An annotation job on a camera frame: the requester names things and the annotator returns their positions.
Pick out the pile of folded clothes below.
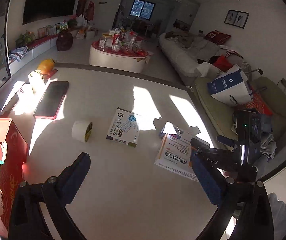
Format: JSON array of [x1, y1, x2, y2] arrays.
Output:
[[232, 109, 277, 160]]

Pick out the olive green armchair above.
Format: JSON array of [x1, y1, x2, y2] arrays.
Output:
[[193, 76, 286, 141]]

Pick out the white blue paper shopping bag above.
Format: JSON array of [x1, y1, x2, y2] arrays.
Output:
[[207, 64, 253, 107]]

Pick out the long white blue medicine box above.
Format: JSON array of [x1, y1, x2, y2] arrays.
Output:
[[159, 121, 181, 139]]

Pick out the red cardboard fruit box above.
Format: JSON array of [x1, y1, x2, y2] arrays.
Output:
[[0, 118, 29, 239]]

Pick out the white tape roll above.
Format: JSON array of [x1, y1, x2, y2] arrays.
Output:
[[71, 120, 93, 142]]

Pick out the red case smartphone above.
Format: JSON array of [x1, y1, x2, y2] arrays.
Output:
[[33, 81, 70, 120]]

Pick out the white repaglinide stamped box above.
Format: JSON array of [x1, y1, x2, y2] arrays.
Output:
[[106, 107, 140, 148]]

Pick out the white sofa with blankets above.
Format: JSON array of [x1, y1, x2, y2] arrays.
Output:
[[158, 32, 251, 85]]

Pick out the red cushion on sofa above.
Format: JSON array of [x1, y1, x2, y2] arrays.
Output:
[[204, 30, 232, 45]]

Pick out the red round coffee table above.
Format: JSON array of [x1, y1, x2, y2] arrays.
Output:
[[89, 30, 150, 74]]

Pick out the orange fruit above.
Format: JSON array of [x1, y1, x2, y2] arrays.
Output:
[[37, 59, 56, 75]]

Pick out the potted green plant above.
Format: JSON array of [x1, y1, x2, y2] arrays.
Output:
[[16, 31, 36, 48]]

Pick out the framed wall picture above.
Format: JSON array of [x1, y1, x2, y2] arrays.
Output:
[[224, 10, 249, 29]]

